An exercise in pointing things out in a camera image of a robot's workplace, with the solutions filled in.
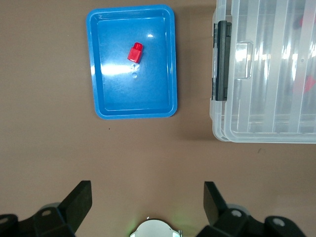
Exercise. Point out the blue plastic tray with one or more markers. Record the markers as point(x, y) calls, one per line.
point(148, 98)

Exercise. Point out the clear ribbed box lid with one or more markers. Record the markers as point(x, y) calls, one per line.
point(271, 74)

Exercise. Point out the black box latch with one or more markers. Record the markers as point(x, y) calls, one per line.
point(222, 61)

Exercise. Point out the red block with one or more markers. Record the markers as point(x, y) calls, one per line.
point(134, 54)

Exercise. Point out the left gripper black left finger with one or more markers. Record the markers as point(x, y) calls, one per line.
point(79, 202)

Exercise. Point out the clear plastic storage box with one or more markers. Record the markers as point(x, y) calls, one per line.
point(217, 123)

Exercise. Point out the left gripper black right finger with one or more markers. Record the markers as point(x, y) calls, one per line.
point(212, 205)

